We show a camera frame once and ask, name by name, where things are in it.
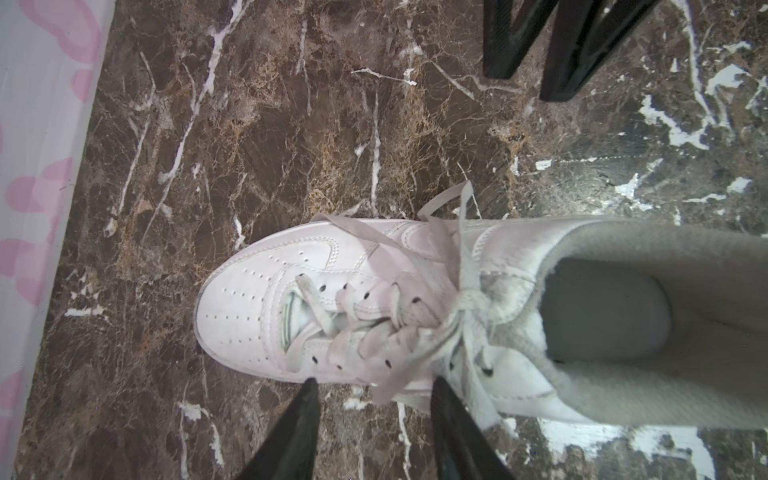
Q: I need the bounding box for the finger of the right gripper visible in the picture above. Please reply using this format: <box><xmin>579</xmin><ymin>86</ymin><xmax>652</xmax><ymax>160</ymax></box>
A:
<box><xmin>483</xmin><ymin>0</ymin><xmax>558</xmax><ymax>80</ymax></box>
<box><xmin>539</xmin><ymin>0</ymin><xmax>658</xmax><ymax>102</ymax></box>

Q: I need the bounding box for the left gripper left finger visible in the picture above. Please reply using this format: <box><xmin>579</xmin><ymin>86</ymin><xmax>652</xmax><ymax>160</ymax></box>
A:
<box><xmin>235</xmin><ymin>378</ymin><xmax>320</xmax><ymax>480</ymax></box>

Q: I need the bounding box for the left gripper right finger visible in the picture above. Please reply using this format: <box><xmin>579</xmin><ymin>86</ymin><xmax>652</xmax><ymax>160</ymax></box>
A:
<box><xmin>430</xmin><ymin>377</ymin><xmax>514</xmax><ymax>480</ymax></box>

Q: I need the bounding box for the white sneaker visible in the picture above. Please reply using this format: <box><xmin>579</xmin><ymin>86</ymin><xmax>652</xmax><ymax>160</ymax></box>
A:
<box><xmin>194</xmin><ymin>216</ymin><xmax>767</xmax><ymax>429</ymax></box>

